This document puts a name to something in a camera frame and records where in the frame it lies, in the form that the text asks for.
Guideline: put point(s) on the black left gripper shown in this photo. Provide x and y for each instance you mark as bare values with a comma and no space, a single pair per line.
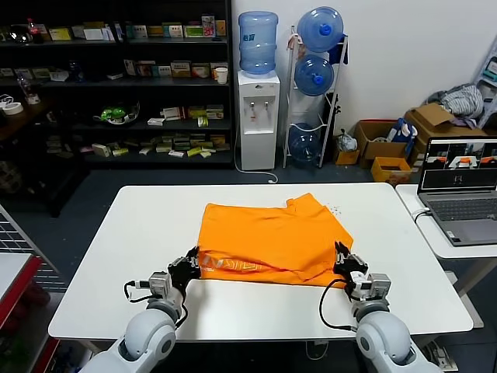
179,274

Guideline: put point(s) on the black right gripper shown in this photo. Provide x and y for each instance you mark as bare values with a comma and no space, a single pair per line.
355,266

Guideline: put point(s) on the orange t-shirt with white print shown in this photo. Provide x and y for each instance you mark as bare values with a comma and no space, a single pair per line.
272,237

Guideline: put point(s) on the grey clothes pile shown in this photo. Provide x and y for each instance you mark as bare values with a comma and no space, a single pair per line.
462,99

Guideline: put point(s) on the white side table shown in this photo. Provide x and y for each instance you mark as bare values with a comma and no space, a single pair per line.
431,237

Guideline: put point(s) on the orange open box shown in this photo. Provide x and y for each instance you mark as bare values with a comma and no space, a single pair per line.
390,173

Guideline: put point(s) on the small yellow cardboard box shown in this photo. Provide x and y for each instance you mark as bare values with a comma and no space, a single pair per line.
346,157

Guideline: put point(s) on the lime flat box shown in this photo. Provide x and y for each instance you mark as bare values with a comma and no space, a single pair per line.
194,152

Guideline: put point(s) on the flat white red box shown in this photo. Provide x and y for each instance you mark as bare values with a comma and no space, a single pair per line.
176,153

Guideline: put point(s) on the large open cardboard box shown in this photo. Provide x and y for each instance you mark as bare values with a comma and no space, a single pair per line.
382,149

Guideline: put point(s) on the grey plastic bag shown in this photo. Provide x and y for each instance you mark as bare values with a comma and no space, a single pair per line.
346,141

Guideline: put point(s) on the grey open laptop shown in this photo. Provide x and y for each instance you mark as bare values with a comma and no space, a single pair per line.
462,210

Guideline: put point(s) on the small lime green box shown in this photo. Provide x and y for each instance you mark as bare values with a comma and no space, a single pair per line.
203,122

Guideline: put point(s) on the blue and white bag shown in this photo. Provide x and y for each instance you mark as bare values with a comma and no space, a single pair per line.
402,130

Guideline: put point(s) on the white power strip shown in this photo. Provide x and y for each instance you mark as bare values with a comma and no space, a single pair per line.
442,355

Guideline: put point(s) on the black stand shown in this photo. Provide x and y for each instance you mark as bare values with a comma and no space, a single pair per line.
332,116

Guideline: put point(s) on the cream box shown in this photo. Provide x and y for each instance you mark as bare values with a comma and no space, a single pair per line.
101,150

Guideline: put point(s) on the yellow green box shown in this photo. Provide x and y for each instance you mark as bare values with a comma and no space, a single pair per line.
198,112

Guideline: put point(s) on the white red striped box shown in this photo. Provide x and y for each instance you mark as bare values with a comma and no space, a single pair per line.
172,113

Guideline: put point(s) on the white yellow box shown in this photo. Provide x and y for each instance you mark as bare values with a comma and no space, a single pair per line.
214,112

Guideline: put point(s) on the white water dispenser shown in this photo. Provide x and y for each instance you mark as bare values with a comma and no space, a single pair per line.
258,120

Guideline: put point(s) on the bowl with green fruit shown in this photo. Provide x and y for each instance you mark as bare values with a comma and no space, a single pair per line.
114,114

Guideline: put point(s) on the cardboard box with open flaps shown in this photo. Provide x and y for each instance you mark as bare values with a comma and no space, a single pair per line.
435,114

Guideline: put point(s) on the black shelving unit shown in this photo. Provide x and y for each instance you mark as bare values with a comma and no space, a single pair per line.
116,91

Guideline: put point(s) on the white paper cup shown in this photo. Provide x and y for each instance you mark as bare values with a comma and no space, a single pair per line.
221,75

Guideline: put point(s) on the white red print box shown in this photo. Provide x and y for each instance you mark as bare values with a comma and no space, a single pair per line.
200,70

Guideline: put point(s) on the white orange print box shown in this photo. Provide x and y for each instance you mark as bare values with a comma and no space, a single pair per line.
145,69

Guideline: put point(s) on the slim white upright box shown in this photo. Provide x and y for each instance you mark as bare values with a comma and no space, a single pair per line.
129,67

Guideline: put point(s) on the dark blue bottle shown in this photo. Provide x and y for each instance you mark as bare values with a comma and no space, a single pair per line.
76,71

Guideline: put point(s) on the upright blue water jug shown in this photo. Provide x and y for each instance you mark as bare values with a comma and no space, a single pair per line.
257,42

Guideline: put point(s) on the tilted blue water jug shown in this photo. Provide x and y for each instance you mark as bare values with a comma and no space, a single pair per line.
320,29

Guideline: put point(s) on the white plastic drawer rack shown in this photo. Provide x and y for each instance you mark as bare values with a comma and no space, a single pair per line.
490,77

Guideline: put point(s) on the white teal medicine box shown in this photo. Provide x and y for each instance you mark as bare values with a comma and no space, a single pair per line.
172,30

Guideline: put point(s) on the wide yellow medicine box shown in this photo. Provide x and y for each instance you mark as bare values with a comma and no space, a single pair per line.
155,31

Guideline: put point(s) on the small orange upright box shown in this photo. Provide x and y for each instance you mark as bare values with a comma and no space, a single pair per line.
220,28

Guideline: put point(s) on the tall pink printed box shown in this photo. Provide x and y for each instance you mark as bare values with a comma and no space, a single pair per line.
208,26

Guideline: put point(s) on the white tape roll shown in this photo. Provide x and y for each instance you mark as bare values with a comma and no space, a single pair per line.
11,109

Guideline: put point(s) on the clear plastic bottle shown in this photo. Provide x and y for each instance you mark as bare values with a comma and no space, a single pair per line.
27,91

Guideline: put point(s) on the plain white box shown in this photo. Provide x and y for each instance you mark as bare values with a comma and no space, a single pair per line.
93,34

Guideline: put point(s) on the cola bottle red label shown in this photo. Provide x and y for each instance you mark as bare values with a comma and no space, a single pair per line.
32,31

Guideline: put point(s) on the shiny glass bowl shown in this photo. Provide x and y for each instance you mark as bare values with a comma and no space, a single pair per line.
19,34

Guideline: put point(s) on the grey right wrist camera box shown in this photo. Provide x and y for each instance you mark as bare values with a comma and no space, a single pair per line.
372,287

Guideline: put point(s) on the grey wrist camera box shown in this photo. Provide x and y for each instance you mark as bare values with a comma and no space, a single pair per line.
160,285
372,287

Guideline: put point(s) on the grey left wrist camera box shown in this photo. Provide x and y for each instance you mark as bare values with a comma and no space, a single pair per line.
160,285

